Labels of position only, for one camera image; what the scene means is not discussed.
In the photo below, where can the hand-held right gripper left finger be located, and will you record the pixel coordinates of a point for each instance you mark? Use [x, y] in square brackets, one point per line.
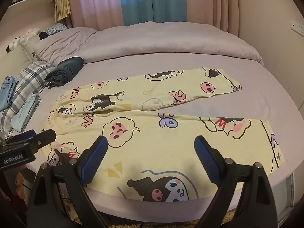
[92, 161]

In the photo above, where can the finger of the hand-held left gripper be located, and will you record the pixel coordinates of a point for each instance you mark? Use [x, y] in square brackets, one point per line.
[45, 136]
[23, 135]

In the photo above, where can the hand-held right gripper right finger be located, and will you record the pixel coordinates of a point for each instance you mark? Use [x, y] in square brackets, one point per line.
[209, 161]

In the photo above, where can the yellow cartoon print pants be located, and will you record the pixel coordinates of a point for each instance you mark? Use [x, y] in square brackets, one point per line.
[142, 133]

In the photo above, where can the person's left hand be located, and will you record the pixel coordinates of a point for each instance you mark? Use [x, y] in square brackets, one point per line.
[20, 182]

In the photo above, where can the folded light blue jeans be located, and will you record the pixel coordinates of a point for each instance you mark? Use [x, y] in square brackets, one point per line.
[7, 92]
[25, 111]

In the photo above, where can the grey plaid pillow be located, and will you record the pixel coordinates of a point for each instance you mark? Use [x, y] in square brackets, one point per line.
[30, 76]

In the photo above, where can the dark folded garment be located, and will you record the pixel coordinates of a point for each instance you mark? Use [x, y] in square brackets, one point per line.
[64, 72]

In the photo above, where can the lilac bed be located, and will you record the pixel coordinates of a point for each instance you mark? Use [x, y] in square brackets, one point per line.
[273, 95]

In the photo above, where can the lilac pillow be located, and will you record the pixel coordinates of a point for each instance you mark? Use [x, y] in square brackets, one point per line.
[64, 42]

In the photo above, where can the white plush toy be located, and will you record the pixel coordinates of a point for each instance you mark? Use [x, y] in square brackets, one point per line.
[26, 35]

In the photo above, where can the blue plaid cloth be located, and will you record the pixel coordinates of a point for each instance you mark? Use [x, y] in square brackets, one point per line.
[55, 28]

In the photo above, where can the beige headboard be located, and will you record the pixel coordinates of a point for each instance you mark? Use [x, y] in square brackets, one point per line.
[14, 23]

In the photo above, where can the lilac duvet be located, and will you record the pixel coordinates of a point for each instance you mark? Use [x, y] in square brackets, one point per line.
[166, 42]

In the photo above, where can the yellow tassel fringe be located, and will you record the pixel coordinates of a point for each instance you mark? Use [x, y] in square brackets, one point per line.
[62, 7]

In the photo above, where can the pink curtain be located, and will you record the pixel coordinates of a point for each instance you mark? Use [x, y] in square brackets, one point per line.
[95, 2]
[213, 2]

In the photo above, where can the blue curtain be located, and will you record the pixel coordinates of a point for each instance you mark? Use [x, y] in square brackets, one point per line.
[152, 0]

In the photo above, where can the white bed frame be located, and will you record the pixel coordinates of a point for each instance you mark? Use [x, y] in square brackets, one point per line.
[285, 194]

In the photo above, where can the white wall socket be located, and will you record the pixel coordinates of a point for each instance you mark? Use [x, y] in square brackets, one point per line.
[298, 27]

